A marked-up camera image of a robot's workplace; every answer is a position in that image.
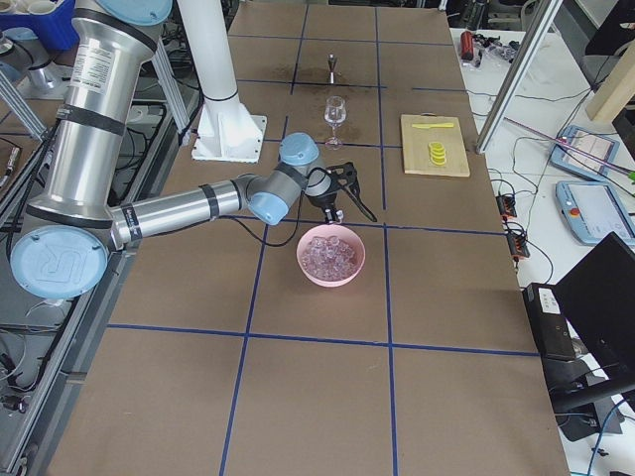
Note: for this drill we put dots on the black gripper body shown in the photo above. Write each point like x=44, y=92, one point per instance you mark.
x=325, y=201

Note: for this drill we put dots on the steel cocktail jigger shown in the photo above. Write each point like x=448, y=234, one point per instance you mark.
x=331, y=63

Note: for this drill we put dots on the pile of clear ice cubes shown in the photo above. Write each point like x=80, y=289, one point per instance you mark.
x=329, y=259

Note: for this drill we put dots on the clear wine glass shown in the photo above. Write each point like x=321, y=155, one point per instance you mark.
x=334, y=115

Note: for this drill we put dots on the pink bowl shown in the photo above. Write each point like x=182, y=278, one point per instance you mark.
x=341, y=232

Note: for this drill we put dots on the bamboo cutting board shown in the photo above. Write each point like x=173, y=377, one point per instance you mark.
x=416, y=150

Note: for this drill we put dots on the yellow plastic knife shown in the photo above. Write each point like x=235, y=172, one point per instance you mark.
x=428, y=126

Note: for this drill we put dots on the orange black connector block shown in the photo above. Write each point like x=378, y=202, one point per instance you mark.
x=506, y=204

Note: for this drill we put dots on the red cylinder object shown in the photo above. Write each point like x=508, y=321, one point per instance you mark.
x=466, y=46

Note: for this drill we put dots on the black box with label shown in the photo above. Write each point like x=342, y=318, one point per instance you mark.
x=549, y=327

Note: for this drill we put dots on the blue grey teach pendant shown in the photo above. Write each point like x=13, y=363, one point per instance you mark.
x=583, y=144

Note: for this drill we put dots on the black monitor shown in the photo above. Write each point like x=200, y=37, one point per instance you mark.
x=597, y=298

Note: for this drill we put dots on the wooden plank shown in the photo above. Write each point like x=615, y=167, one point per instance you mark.
x=616, y=90

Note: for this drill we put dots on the blue plastic crate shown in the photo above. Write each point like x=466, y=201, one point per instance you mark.
x=54, y=30

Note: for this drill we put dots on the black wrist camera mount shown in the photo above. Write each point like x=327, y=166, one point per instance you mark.
x=344, y=177

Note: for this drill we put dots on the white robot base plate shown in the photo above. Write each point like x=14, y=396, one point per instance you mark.
x=226, y=131

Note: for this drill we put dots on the aluminium frame post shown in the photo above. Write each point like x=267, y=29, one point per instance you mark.
x=545, y=15

